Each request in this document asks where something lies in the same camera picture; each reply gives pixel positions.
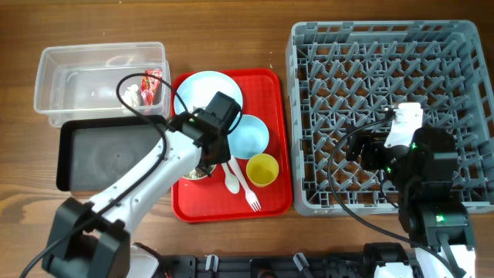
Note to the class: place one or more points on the light green bowl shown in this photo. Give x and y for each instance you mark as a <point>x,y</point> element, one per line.
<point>199,173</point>

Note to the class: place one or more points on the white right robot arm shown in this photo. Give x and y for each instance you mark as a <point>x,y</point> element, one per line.
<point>420,162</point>

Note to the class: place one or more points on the yellow cup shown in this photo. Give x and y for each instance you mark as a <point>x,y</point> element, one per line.
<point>262,170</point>

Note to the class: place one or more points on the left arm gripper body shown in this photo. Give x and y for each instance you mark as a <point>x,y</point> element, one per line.
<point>223,152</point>

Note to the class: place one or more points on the clear plastic waste bin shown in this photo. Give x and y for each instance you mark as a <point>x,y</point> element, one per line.
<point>79,82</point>

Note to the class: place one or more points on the white tissue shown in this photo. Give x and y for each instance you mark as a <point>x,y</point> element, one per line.
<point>131,96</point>

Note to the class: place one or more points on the red serving tray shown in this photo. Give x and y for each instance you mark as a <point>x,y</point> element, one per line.
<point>208,199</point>

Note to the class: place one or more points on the red snack wrapper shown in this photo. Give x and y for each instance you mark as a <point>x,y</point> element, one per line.
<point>150,87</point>

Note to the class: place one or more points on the light blue bowl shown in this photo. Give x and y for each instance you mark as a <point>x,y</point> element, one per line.
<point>249,138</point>

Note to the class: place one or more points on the white plastic spoon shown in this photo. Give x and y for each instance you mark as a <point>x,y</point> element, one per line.
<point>231,182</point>

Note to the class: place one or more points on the white plastic fork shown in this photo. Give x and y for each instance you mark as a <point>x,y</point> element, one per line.
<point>250,196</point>

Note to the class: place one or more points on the light blue plate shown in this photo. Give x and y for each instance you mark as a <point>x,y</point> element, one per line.
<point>198,89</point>

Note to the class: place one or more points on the grey dishwasher rack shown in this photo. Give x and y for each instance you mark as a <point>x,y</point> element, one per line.
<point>341,73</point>

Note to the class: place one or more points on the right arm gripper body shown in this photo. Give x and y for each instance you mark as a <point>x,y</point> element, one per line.
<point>377,155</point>

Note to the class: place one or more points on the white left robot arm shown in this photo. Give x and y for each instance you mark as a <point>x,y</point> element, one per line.
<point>92,239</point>

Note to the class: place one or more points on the black food waste tray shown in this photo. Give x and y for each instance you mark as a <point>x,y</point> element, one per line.
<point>95,153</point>

